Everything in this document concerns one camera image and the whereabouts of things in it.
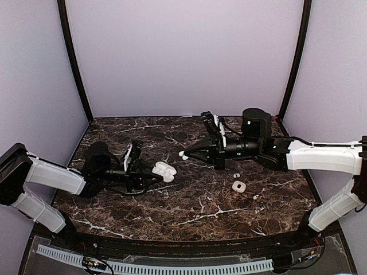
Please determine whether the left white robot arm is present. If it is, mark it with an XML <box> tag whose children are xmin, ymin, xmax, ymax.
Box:
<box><xmin>1</xmin><ymin>140</ymin><xmax>177</xmax><ymax>250</ymax></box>

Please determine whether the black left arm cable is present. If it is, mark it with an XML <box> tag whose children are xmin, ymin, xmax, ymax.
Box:
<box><xmin>100</xmin><ymin>183</ymin><xmax>167</xmax><ymax>197</ymax></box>

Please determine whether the right black frame post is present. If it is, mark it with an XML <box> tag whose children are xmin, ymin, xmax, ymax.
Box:
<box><xmin>278</xmin><ymin>0</ymin><xmax>312</xmax><ymax>123</ymax></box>

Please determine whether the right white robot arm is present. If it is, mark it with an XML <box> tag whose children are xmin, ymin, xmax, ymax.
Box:
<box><xmin>179</xmin><ymin>108</ymin><xmax>366</xmax><ymax>249</ymax></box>

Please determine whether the black frame post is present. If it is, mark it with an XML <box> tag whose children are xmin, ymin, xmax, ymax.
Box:
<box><xmin>57</xmin><ymin>0</ymin><xmax>94</xmax><ymax>123</ymax></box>
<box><xmin>278</xmin><ymin>0</ymin><xmax>312</xmax><ymax>123</ymax></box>

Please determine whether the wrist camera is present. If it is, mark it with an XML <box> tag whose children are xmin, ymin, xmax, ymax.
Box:
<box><xmin>123</xmin><ymin>140</ymin><xmax>143</xmax><ymax>173</ymax></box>
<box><xmin>201</xmin><ymin>111</ymin><xmax>227</xmax><ymax>147</ymax></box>

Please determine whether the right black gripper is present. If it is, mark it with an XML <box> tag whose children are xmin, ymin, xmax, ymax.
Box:
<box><xmin>185</xmin><ymin>134</ymin><xmax>262</xmax><ymax>171</ymax></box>

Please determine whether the left black frame post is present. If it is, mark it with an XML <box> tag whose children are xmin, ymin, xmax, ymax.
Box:
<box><xmin>57</xmin><ymin>0</ymin><xmax>94</xmax><ymax>123</ymax></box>

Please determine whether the white slotted cable duct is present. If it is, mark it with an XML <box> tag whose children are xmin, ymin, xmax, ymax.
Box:
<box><xmin>36</xmin><ymin>245</ymin><xmax>274</xmax><ymax>274</ymax></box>

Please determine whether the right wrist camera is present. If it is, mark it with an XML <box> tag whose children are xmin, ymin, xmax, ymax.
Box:
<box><xmin>201</xmin><ymin>111</ymin><xmax>227</xmax><ymax>147</ymax></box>

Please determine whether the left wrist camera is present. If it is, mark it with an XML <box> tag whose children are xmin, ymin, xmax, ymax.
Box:
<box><xmin>123</xmin><ymin>140</ymin><xmax>143</xmax><ymax>173</ymax></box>

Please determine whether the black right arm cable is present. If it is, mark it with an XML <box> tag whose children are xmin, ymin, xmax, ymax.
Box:
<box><xmin>289</xmin><ymin>136</ymin><xmax>367</xmax><ymax>150</ymax></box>

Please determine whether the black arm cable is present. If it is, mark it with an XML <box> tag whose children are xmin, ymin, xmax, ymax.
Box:
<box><xmin>289</xmin><ymin>136</ymin><xmax>367</xmax><ymax>150</ymax></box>
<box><xmin>100</xmin><ymin>183</ymin><xmax>167</xmax><ymax>197</ymax></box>

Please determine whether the black front rail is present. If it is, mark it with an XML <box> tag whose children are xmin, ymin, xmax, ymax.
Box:
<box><xmin>77</xmin><ymin>231</ymin><xmax>296</xmax><ymax>256</ymax></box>

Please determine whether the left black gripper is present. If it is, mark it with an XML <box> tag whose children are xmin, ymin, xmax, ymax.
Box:
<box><xmin>97</xmin><ymin>159</ymin><xmax>164</xmax><ymax>193</ymax></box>

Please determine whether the beige square charging case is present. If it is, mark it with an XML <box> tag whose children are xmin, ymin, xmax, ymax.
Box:
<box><xmin>232</xmin><ymin>180</ymin><xmax>247</xmax><ymax>193</ymax></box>

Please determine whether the white oval charging case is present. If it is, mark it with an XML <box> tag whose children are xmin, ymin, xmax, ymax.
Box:
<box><xmin>152</xmin><ymin>162</ymin><xmax>177</xmax><ymax>183</ymax></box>

